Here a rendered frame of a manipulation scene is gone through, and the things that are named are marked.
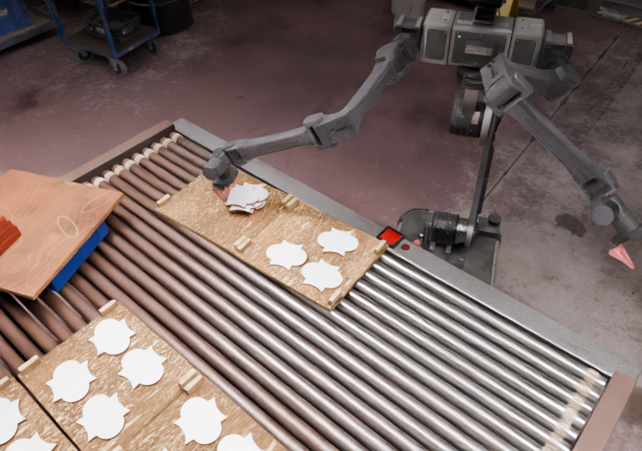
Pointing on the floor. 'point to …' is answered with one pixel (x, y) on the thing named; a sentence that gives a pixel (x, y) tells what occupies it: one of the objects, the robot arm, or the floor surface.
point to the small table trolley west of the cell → (86, 43)
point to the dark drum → (171, 14)
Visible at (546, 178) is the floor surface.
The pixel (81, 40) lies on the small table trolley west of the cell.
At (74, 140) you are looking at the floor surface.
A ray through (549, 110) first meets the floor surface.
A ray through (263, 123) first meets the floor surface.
